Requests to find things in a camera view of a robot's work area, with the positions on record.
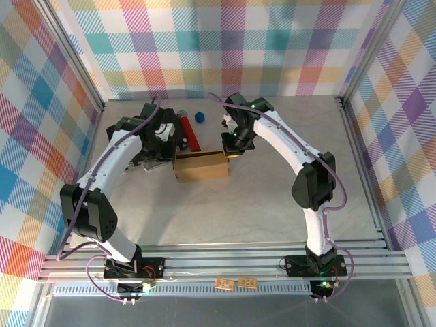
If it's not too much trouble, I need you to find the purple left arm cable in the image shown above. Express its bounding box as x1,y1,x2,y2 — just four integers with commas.
56,95,161,303

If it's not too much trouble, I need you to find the aluminium side rail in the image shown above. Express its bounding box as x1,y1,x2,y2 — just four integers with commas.
335,96,392,252
62,104,105,255

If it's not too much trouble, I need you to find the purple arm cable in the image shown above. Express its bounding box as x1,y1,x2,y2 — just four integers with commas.
56,95,161,303
208,91,355,303

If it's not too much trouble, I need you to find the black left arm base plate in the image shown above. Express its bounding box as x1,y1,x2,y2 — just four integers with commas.
103,257,166,281

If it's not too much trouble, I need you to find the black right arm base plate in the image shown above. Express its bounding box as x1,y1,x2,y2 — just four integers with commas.
284,253,348,277

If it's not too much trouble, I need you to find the red cylinder with silver cap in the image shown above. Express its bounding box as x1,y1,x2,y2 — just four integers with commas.
176,109,202,153

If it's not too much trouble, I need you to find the brown cardboard box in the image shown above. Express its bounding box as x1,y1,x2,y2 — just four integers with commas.
172,149,232,184

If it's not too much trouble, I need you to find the black controller board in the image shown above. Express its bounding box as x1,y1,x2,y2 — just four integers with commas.
117,279,153,294
310,279,334,296

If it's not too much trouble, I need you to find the aluminium frame post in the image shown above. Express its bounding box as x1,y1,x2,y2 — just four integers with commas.
339,0,406,105
32,0,106,112

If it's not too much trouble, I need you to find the black case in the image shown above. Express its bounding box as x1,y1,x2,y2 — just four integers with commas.
106,108,189,171

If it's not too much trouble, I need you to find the grey slotted cable duct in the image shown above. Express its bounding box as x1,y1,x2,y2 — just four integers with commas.
52,283,314,298

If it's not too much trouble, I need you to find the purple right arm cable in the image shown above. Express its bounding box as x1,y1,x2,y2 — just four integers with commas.
208,91,355,303

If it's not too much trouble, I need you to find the aluminium rail beam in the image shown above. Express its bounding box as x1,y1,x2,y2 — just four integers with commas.
36,240,415,283

